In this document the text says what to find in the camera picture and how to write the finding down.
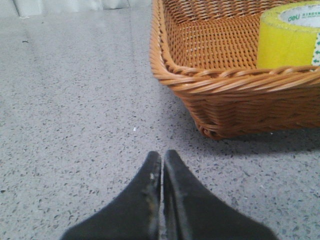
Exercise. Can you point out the yellow tape roll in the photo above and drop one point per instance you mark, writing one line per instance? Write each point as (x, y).
(289, 35)

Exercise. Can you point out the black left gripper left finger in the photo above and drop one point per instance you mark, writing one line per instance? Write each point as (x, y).
(132, 215)

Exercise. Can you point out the brown wicker basket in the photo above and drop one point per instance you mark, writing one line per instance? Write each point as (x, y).
(205, 51)

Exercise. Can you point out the white curtain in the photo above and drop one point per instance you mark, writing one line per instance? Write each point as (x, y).
(43, 7)

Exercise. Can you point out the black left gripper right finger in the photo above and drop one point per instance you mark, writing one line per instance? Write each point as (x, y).
(192, 212)

